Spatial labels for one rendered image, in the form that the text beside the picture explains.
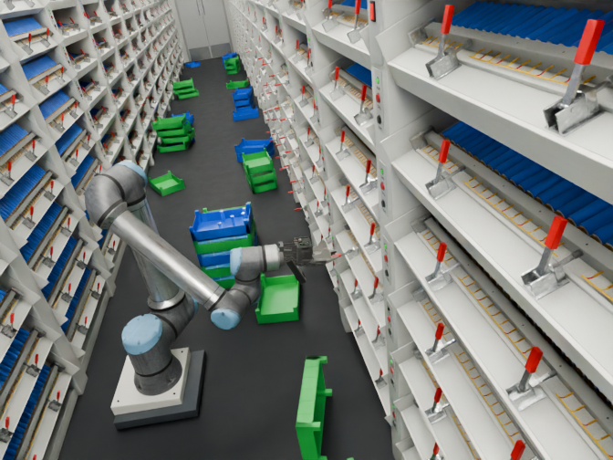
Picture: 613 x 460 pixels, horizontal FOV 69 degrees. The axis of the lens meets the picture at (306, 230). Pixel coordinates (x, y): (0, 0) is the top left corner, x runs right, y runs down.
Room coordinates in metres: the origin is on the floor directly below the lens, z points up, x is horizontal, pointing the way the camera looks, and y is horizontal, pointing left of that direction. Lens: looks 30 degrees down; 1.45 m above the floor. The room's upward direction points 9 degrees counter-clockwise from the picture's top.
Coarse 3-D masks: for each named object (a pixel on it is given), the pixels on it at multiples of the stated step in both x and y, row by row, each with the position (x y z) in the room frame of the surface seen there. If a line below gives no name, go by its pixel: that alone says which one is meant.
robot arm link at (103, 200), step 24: (96, 192) 1.34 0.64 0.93; (96, 216) 1.29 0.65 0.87; (120, 216) 1.30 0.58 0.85; (144, 240) 1.27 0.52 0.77; (168, 264) 1.23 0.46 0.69; (192, 264) 1.27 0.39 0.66; (192, 288) 1.20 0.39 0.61; (216, 288) 1.21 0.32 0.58; (216, 312) 1.15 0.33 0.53; (240, 312) 1.17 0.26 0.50
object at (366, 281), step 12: (336, 228) 1.53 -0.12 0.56; (348, 228) 1.52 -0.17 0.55; (348, 240) 1.45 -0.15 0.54; (360, 252) 1.35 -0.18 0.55; (360, 264) 1.29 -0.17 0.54; (360, 276) 1.23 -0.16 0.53; (372, 288) 1.15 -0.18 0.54; (384, 312) 1.03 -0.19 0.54; (384, 324) 0.98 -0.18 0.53; (384, 336) 0.93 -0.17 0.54
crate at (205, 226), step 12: (204, 216) 2.21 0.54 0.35; (216, 216) 2.21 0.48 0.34; (228, 216) 2.21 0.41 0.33; (240, 216) 2.20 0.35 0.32; (252, 216) 2.19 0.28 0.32; (192, 228) 2.02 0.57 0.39; (204, 228) 2.13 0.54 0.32; (216, 228) 2.01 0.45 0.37; (228, 228) 2.01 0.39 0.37; (240, 228) 2.01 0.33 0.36; (192, 240) 2.01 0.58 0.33
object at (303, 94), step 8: (304, 80) 2.23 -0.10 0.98; (296, 88) 2.23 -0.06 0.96; (304, 88) 2.04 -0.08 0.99; (296, 96) 2.23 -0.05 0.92; (304, 96) 2.16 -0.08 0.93; (312, 96) 2.04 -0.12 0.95; (296, 104) 2.12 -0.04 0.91; (304, 104) 2.04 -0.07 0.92; (312, 104) 1.98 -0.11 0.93; (304, 112) 1.96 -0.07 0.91; (312, 112) 1.90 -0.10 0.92; (312, 120) 1.77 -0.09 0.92
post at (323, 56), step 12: (312, 0) 1.53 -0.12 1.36; (312, 36) 1.53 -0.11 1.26; (312, 48) 1.55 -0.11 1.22; (324, 48) 1.53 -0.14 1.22; (324, 60) 1.53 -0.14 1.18; (312, 72) 1.60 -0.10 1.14; (324, 108) 1.53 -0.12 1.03; (324, 120) 1.53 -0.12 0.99; (324, 144) 1.54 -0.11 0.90; (336, 168) 1.53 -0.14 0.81; (336, 204) 1.53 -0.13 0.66; (336, 216) 1.53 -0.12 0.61; (336, 240) 1.53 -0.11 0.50; (336, 264) 1.58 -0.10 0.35; (336, 276) 1.62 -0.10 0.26; (348, 324) 1.53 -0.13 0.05
